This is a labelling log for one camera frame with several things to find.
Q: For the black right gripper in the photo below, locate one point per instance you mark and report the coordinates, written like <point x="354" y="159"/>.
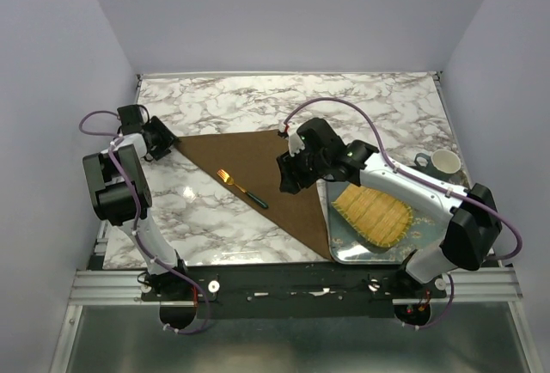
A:
<point x="286" y="165"/>

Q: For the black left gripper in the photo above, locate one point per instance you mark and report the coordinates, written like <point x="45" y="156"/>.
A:
<point x="167" y="137"/>

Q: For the brown cloth napkin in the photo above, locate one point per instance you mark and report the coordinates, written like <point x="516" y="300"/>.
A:
<point x="250" y="158"/>

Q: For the gold fork teal handle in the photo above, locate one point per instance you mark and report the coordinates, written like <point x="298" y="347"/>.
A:
<point x="229" y="181"/>

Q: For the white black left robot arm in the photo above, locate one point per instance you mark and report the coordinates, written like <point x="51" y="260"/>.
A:
<point x="120" y="195"/>

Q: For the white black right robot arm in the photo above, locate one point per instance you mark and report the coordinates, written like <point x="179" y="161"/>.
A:
<point x="473" y="226"/>

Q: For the teal mug white inside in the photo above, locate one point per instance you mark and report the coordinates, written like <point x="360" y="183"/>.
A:
<point x="440" y="162"/>

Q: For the teal floral metal tray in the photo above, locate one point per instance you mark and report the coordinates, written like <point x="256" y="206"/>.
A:
<point x="429" y="235"/>

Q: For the yellow bamboo mat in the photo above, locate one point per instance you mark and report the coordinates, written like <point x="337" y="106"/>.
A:
<point x="379" y="218"/>

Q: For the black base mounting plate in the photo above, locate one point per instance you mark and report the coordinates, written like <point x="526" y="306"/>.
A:
<point x="297" y="290"/>

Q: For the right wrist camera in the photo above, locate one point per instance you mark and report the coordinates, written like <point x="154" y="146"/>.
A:
<point x="295" y="144"/>

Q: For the aluminium frame rail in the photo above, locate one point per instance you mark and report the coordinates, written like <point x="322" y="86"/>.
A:
<point x="487" y="285"/>

